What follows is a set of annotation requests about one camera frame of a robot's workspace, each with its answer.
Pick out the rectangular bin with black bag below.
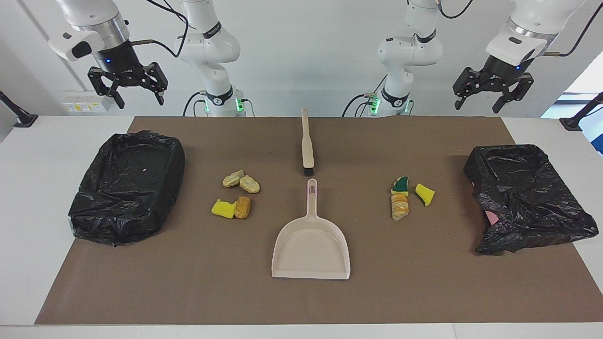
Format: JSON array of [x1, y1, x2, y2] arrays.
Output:
[[68, 131, 186, 247]]

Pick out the orange striped beige sponge scrap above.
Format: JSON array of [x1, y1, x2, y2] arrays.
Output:
[[391, 194, 410, 221]]

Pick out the brown table mat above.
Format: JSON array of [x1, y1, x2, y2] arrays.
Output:
[[34, 116, 603, 325]]

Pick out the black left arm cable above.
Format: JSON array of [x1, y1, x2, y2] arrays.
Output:
[[436, 0, 603, 57]]

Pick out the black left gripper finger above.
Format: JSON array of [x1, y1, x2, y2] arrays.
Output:
[[453, 67, 486, 110], [492, 73, 535, 114]]

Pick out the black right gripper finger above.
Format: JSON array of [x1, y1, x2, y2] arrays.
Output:
[[144, 62, 169, 105], [88, 67, 125, 109]]

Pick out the black left base cable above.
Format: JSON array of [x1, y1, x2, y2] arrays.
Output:
[[342, 75, 388, 117]]

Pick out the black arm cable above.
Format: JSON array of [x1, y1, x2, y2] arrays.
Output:
[[130, 0, 190, 58], [436, 0, 603, 57]]

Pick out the white wall socket strip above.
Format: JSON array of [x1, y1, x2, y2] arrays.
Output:
[[63, 90, 114, 114]]

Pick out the beige plastic dustpan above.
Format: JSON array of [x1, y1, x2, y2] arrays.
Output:
[[271, 178, 351, 280]]

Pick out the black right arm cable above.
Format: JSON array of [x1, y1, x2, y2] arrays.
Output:
[[130, 0, 190, 58]]

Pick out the black base cable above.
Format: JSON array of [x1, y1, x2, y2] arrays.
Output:
[[183, 92, 208, 117], [342, 75, 388, 117]]

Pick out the beige crumbly sponge scrap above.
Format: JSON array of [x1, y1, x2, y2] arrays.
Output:
[[239, 175, 261, 194]]

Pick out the black clamp post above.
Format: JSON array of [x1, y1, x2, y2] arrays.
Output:
[[560, 92, 603, 131], [0, 90, 38, 128]]

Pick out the brown sponge scrap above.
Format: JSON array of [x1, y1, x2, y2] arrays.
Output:
[[234, 196, 252, 219]]

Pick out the pink bin with black bag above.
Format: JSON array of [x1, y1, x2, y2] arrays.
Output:
[[464, 144, 599, 255]]

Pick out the beige hand brush black bristles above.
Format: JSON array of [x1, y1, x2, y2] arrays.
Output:
[[301, 108, 315, 177]]

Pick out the pale grey-beige sponge scrap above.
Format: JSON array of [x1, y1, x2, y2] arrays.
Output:
[[222, 169, 245, 188]]

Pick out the yellow sponge wedge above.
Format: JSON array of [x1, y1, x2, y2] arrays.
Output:
[[415, 184, 435, 207]]

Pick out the black right base cable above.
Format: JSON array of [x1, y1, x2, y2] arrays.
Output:
[[183, 92, 208, 117]]

